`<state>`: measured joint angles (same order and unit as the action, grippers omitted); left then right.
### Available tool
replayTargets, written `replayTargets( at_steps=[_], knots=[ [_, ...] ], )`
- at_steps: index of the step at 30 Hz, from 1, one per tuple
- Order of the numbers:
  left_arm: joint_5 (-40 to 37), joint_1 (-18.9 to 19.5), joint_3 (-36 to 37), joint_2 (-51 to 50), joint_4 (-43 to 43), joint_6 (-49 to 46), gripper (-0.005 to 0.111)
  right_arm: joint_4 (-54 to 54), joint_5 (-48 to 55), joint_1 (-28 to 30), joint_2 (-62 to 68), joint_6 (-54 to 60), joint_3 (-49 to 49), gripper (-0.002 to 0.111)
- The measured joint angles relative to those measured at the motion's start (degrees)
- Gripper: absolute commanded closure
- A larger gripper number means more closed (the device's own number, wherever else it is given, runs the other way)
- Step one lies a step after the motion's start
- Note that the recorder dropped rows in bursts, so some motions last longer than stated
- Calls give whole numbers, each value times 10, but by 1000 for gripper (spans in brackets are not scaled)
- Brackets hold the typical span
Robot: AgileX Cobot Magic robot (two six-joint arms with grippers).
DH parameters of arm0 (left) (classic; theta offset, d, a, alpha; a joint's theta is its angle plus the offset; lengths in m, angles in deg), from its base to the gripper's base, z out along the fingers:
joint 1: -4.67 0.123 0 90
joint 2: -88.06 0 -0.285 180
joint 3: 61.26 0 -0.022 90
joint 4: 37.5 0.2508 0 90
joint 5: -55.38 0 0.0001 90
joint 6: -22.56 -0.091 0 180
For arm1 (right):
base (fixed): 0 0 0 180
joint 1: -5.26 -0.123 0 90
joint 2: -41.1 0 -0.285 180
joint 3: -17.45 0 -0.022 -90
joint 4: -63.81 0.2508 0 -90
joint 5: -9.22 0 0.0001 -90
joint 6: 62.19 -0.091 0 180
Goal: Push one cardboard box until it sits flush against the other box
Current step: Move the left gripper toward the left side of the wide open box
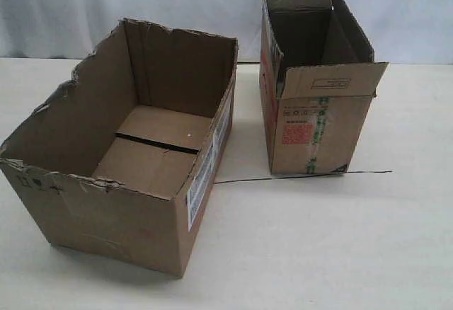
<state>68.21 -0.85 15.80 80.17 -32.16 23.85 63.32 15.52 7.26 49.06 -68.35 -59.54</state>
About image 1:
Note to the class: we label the torn cardboard box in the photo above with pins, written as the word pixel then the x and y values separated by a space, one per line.
pixel 120 160

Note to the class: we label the tall taped cardboard box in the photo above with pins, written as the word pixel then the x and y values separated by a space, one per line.
pixel 318 77

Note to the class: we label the thin black line marker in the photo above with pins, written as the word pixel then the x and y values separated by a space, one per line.
pixel 320 175

